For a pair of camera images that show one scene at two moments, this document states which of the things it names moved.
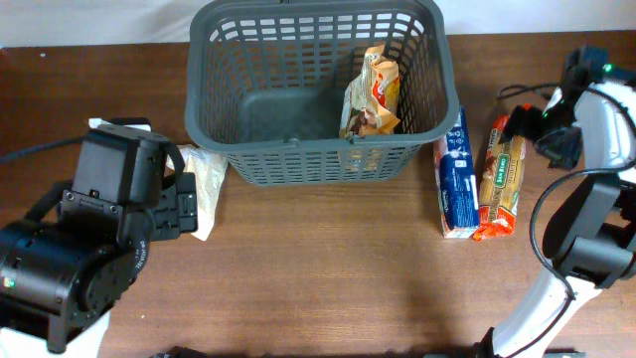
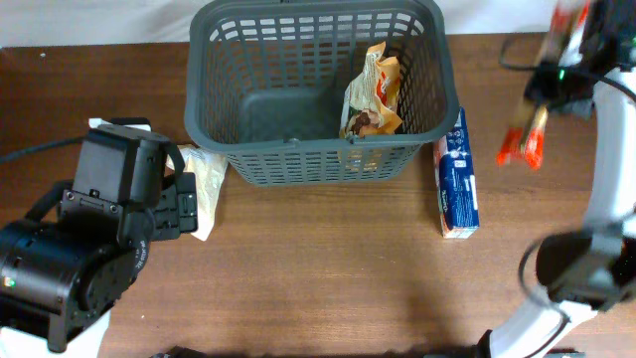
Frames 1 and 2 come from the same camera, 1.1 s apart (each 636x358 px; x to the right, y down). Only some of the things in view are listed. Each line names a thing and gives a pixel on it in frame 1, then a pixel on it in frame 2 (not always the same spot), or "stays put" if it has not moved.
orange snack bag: x=372 y=98 stays put
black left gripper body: x=174 y=220 stays put
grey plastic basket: x=265 y=80 stays put
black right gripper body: x=556 y=138 -> x=558 y=89
